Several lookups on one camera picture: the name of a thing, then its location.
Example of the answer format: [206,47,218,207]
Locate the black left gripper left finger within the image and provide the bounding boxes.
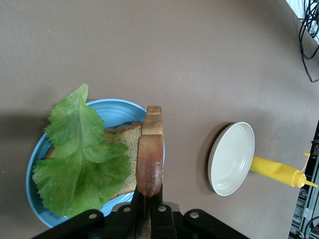
[32,188,147,239]

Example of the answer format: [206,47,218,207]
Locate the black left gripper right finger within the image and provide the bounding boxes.
[149,183,251,239]

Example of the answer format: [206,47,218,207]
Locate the green lettuce leaf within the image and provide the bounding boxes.
[31,83,132,219]

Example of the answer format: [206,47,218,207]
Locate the brown bread slice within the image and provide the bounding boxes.
[135,105,165,239]
[44,121,144,201]

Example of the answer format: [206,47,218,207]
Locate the yellow squeeze bottle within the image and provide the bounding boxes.
[250,152,319,189]

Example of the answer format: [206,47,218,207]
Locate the beige plate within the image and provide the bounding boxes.
[208,121,256,197]

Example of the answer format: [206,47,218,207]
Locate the blue plate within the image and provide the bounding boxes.
[26,99,165,229]

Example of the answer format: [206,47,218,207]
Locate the black cable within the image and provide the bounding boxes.
[298,0,319,83]

